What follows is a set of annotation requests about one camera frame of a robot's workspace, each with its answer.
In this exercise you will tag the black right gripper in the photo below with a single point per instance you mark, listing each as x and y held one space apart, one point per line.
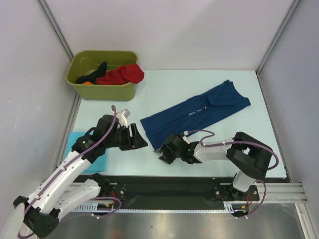
168 150

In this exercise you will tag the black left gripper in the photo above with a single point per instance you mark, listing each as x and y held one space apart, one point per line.
138 141

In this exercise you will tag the navy blue t shirt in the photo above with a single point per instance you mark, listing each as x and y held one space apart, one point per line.
197 112

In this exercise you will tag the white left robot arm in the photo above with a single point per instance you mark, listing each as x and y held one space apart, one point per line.
83 153

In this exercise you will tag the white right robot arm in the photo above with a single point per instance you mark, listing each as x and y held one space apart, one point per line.
253 159

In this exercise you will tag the folded turquoise t shirt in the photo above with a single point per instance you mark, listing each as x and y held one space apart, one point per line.
100 163

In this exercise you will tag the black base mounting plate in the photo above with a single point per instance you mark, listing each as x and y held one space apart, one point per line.
177 192

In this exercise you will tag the red t shirt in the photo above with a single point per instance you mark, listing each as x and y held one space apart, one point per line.
124 74

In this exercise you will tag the orange garment in bin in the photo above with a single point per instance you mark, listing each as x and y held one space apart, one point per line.
87 83

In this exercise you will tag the black garment in bin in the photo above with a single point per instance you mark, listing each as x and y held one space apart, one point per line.
100 72

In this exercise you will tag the olive green plastic bin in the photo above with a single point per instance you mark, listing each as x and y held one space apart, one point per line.
88 61

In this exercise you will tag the white slotted cable duct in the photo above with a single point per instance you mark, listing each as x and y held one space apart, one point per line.
104 208

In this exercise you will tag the aluminium frame rail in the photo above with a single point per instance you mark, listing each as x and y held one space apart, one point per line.
281 193

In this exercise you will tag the left aluminium corner post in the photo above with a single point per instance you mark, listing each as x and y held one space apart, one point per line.
48 14

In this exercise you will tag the aluminium corner post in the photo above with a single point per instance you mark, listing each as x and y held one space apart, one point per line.
278 35
48 14

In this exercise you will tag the right aluminium corner post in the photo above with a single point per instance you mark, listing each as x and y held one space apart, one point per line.
278 35

